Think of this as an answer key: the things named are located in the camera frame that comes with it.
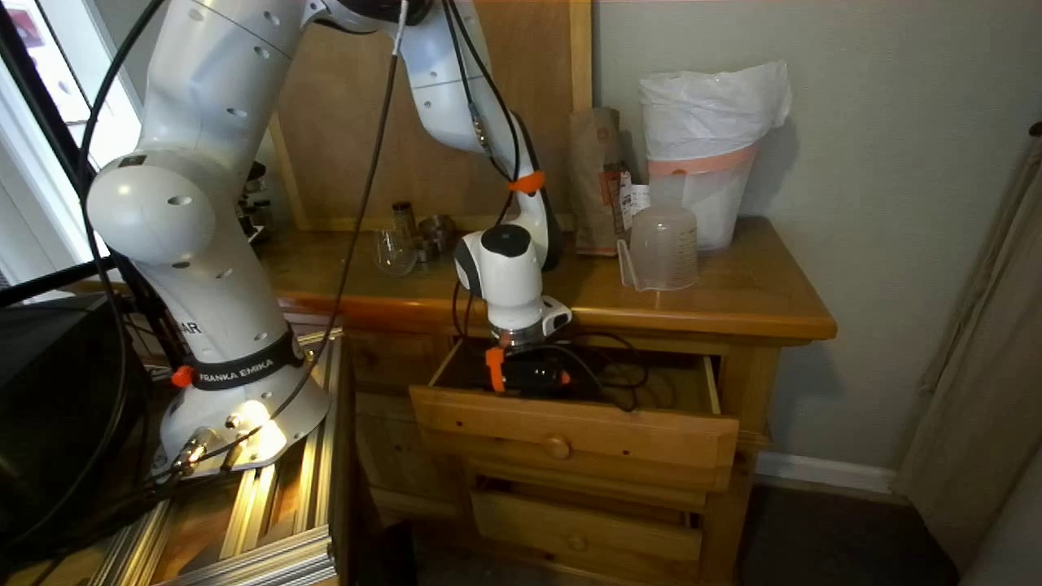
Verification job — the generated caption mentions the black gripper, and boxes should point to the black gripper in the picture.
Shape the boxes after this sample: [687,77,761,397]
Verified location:
[486,344,575,397]

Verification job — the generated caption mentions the wooden drawer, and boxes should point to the wooden drawer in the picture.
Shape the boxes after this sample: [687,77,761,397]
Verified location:
[410,344,738,493]
[470,471,704,586]

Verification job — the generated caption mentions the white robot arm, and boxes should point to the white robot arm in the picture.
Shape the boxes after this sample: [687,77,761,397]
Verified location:
[89,0,571,479]

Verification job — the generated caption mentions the wooden pine dresser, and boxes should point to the wooden pine dresser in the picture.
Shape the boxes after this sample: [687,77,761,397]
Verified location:
[262,218,838,586]

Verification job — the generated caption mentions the clear stemless glass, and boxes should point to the clear stemless glass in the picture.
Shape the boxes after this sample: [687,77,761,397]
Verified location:
[374,230,425,278]

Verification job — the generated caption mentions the brown paper bag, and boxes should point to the brown paper bag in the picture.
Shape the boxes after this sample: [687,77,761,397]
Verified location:
[571,107,626,258]

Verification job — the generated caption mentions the white bin with bag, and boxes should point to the white bin with bag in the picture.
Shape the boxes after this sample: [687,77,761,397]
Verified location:
[641,62,791,250]

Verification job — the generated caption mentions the black monitor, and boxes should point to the black monitor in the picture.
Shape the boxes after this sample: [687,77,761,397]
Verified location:
[0,296,143,557]

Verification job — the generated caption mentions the black cables in drawer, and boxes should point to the black cables in drawer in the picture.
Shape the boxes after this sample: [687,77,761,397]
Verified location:
[563,334,697,412]

